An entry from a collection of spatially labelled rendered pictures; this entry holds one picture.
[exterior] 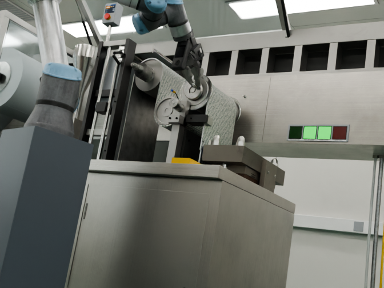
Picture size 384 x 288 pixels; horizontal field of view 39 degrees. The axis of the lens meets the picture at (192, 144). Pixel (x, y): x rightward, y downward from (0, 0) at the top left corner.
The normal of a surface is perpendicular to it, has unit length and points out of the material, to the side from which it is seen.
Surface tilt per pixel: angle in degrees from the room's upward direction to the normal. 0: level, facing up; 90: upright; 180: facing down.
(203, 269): 90
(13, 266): 90
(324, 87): 90
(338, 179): 90
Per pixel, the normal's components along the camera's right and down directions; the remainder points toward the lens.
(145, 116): 0.85, 0.02
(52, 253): 0.71, -0.04
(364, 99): -0.51, -0.27
